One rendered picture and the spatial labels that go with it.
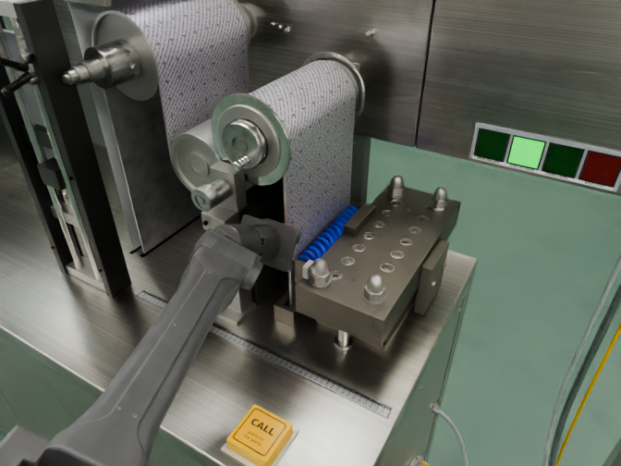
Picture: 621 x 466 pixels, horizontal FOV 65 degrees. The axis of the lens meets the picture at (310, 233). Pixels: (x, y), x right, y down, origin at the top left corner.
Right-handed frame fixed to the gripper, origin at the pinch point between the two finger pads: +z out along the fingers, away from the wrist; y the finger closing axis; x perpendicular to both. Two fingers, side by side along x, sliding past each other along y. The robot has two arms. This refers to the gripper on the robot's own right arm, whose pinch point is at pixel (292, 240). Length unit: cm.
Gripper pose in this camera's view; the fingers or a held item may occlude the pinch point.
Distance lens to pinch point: 84.7
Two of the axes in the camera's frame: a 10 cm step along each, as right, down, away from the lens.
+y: 8.6, 2.9, -4.2
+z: 4.4, -0.2, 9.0
